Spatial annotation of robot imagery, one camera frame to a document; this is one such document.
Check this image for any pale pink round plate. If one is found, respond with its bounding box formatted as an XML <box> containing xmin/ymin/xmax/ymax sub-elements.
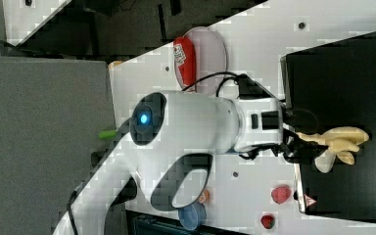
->
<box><xmin>184</xmin><ymin>26</ymin><xmax>227</xmax><ymax>95</ymax></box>

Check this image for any black USB connector cable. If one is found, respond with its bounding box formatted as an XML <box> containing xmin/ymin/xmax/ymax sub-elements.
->
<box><xmin>214</xmin><ymin>72</ymin><xmax>277</xmax><ymax>101</ymax></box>

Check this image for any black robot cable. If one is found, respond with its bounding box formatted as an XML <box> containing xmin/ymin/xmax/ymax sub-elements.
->
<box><xmin>179</xmin><ymin>70</ymin><xmax>243</xmax><ymax>98</ymax></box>

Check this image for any large red strawberry toy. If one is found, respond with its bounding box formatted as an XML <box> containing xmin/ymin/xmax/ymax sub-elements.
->
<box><xmin>271</xmin><ymin>186</ymin><xmax>291</xmax><ymax>205</ymax></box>

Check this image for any small red strawberry toy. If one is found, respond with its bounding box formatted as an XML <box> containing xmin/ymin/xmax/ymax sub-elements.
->
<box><xmin>260</xmin><ymin>214</ymin><xmax>275</xmax><ymax>229</ymax></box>

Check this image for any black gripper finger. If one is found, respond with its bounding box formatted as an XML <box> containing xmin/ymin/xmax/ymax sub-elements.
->
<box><xmin>283</xmin><ymin>123</ymin><xmax>299</xmax><ymax>139</ymax></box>
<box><xmin>282</xmin><ymin>143</ymin><xmax>327</xmax><ymax>165</ymax></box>

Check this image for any yellow peeled banana toy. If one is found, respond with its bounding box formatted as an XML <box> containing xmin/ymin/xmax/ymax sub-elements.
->
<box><xmin>297</xmin><ymin>126</ymin><xmax>369</xmax><ymax>173</ymax></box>

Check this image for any red ketchup bottle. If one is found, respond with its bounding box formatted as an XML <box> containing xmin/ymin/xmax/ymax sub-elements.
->
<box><xmin>173</xmin><ymin>36</ymin><xmax>196</xmax><ymax>86</ymax></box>

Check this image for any green marker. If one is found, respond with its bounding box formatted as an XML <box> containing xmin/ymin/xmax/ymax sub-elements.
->
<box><xmin>98</xmin><ymin>130</ymin><xmax>117</xmax><ymax>140</ymax></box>

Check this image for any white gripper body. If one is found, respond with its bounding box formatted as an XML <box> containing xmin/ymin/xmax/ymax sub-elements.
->
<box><xmin>234</xmin><ymin>98</ymin><xmax>283</xmax><ymax>153</ymax></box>

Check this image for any black toaster oven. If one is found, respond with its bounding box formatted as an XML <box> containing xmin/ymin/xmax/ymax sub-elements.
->
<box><xmin>281</xmin><ymin>31</ymin><xmax>376</xmax><ymax>223</ymax></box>

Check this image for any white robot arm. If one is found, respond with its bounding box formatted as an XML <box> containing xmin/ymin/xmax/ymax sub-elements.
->
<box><xmin>52</xmin><ymin>91</ymin><xmax>320</xmax><ymax>235</ymax></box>

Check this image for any orange slice toy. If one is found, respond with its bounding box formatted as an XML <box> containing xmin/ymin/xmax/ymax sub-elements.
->
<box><xmin>198</xmin><ymin>189</ymin><xmax>210</xmax><ymax>204</ymax></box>

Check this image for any blue round bowl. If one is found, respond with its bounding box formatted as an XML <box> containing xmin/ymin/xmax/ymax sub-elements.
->
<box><xmin>178</xmin><ymin>203</ymin><xmax>207</xmax><ymax>231</ymax></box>

